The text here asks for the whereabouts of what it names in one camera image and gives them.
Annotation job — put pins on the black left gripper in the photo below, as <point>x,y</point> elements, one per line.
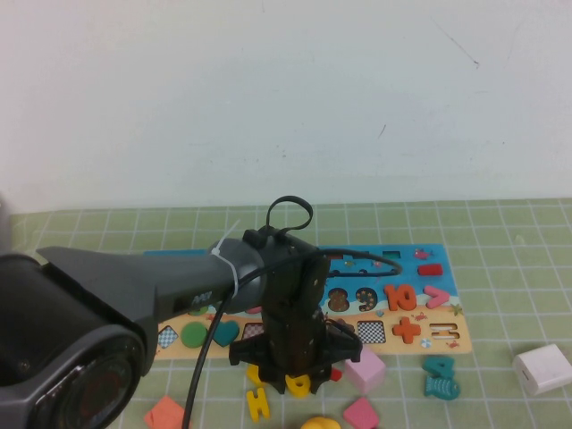
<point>286,339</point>

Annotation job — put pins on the yellow round number piece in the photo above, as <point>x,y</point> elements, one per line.
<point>305,391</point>

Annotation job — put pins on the small red piece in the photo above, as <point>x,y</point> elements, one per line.
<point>336,374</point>

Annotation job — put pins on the small yellow number piece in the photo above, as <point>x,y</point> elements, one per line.
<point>254,374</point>

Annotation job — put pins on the yellow letter H piece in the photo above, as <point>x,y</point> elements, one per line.
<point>258,404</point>

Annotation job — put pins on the yellow duck piece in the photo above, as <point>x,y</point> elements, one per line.
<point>319,423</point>

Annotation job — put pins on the pink board piece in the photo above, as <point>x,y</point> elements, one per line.
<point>254,309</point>

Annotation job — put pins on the teal heart piece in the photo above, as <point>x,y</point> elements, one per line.
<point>228,333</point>

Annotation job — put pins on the green circle piece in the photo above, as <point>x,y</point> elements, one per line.
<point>194,335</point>

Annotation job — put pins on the orange plus sign piece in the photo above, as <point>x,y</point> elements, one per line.
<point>406,330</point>

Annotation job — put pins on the orange number ten piece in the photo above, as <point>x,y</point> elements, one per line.
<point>390,297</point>

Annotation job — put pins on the teal wooden fish piece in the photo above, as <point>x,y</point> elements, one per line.
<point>442,387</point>

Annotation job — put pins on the teal number four piece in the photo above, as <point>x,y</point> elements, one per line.
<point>448,365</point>

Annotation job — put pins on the colourful number puzzle board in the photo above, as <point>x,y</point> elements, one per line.
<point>411,270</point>

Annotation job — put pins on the pink greater-than sign piece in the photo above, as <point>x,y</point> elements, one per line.
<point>442,297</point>

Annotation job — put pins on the red rectangle puzzle piece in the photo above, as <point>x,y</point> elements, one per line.
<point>430,269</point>

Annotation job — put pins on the pink cube block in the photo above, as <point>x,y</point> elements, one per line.
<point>364,371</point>

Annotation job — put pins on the pink pentagon block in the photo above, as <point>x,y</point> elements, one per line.
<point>361,414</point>

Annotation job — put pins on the white zip tie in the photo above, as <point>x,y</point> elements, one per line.
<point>230,268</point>

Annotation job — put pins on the orange block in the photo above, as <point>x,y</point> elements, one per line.
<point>163,413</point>

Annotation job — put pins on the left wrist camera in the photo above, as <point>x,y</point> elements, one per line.
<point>315,283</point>

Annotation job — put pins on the white USB wall charger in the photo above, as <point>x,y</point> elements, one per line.
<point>543,368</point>

